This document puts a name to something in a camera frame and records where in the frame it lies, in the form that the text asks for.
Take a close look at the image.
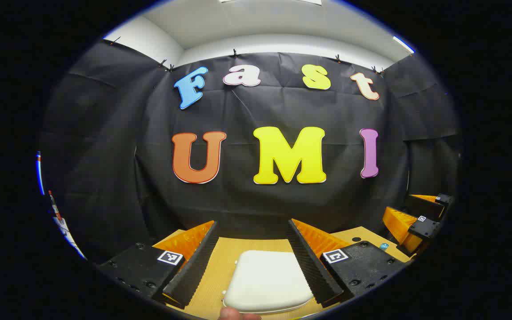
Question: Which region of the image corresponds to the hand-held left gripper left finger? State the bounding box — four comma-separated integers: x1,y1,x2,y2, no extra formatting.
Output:
97,220,219,310

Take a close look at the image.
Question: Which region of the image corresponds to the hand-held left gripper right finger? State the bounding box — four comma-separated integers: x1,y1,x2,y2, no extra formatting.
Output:
286,218,410,308

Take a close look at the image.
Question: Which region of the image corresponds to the white suitcase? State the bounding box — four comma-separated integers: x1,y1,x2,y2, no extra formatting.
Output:
222,250,315,314

